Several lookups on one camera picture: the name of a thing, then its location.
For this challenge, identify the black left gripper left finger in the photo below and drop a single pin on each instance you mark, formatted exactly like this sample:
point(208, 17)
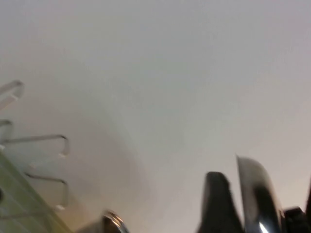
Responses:
point(218, 206)

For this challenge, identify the steel pot lid black knob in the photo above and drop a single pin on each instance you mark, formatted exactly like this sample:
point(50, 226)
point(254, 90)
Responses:
point(257, 194)

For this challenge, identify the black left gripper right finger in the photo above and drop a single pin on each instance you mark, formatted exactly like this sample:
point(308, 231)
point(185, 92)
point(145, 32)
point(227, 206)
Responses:
point(295, 221)

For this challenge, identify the green checked tablecloth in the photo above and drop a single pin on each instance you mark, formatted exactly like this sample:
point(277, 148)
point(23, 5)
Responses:
point(19, 208)

